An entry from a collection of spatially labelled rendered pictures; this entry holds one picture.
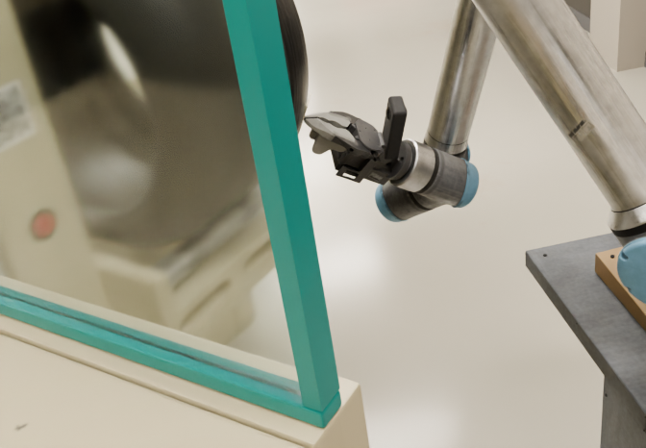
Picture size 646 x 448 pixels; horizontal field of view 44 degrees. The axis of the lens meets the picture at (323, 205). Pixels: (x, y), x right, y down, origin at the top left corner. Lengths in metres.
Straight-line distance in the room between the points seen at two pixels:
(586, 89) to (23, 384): 0.94
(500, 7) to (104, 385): 0.90
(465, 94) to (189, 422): 1.17
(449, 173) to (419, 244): 1.41
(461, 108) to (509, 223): 1.44
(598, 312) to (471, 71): 0.51
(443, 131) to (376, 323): 1.06
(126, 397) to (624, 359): 1.12
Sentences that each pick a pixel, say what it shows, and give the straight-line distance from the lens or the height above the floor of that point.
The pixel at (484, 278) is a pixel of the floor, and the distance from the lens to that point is 2.67.
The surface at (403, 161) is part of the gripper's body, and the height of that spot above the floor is 0.92.
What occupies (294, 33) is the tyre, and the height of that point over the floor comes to 1.21.
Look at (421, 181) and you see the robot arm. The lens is 1.42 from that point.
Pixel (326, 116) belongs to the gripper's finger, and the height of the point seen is 1.03.
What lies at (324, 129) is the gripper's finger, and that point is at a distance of 1.32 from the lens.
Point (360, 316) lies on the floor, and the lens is 2.54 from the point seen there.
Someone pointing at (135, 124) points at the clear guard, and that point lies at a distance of 0.38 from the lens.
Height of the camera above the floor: 1.57
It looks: 30 degrees down
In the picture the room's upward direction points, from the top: 9 degrees counter-clockwise
